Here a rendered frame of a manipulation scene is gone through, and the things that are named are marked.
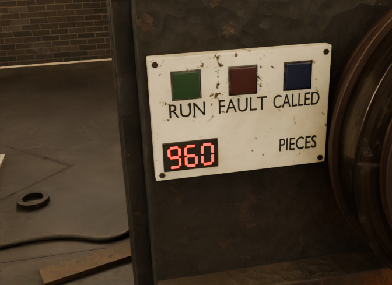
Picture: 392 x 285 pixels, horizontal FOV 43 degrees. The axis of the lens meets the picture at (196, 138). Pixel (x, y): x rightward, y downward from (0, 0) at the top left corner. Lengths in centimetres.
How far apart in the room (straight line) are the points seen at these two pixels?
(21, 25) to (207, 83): 611
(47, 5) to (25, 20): 33
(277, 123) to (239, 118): 6
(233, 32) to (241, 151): 17
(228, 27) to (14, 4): 609
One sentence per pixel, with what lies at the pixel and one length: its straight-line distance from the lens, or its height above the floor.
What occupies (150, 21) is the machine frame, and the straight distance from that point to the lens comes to 68.
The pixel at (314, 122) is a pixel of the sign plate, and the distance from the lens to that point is 76.
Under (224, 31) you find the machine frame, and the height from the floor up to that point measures 126.
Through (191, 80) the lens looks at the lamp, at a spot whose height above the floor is 121.
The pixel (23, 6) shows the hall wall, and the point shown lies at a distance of 671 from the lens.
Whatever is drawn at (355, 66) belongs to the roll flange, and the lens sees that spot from 68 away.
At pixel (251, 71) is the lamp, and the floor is 121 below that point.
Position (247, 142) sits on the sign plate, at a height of 111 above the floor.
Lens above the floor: 138
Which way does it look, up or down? 21 degrees down
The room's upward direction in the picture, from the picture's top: 2 degrees counter-clockwise
